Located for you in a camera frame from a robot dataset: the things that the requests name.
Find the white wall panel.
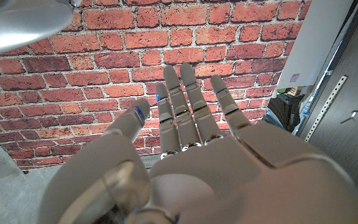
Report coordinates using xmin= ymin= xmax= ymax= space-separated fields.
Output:
xmin=277 ymin=0 xmax=356 ymax=91

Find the red brick printed backdrop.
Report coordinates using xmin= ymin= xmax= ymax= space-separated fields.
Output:
xmin=0 ymin=0 xmax=312 ymax=170

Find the metal door handle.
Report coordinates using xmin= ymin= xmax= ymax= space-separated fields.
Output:
xmin=340 ymin=110 xmax=358 ymax=124

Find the black bin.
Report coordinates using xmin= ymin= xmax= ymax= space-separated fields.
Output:
xmin=265 ymin=93 xmax=304 ymax=131

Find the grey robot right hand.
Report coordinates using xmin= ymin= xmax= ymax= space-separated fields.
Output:
xmin=0 ymin=0 xmax=76 ymax=58

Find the perforated metal rail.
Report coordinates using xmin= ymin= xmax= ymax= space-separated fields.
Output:
xmin=303 ymin=75 xmax=348 ymax=142

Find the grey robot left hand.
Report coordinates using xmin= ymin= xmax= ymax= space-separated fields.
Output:
xmin=37 ymin=63 xmax=358 ymax=224

